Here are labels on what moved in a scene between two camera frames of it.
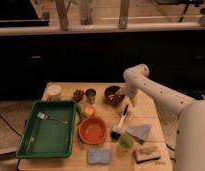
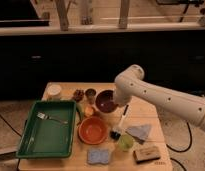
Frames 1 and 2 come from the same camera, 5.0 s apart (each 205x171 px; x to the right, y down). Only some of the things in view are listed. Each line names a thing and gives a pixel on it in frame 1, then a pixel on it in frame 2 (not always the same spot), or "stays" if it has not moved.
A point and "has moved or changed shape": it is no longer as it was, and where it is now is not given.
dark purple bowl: x=112 y=97 has moved or changed shape
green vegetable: x=80 y=111 stays
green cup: x=126 y=142 stays
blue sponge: x=98 y=156 stays
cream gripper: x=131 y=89 → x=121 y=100
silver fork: x=44 y=116 stays
